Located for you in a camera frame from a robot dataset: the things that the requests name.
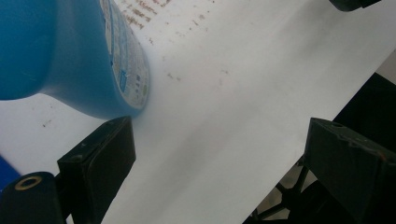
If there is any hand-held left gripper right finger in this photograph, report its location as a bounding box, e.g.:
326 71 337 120
303 117 396 224

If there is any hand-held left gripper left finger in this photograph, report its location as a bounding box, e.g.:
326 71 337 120
57 115 137 224

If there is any blue cardboard box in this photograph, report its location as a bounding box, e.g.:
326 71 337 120
0 154 21 191

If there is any blue detergent bottle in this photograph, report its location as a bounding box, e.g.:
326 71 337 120
0 0 151 120

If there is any black stand base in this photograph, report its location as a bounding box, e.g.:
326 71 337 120
246 155 316 224

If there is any white table sheet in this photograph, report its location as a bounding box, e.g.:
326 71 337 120
0 0 396 224

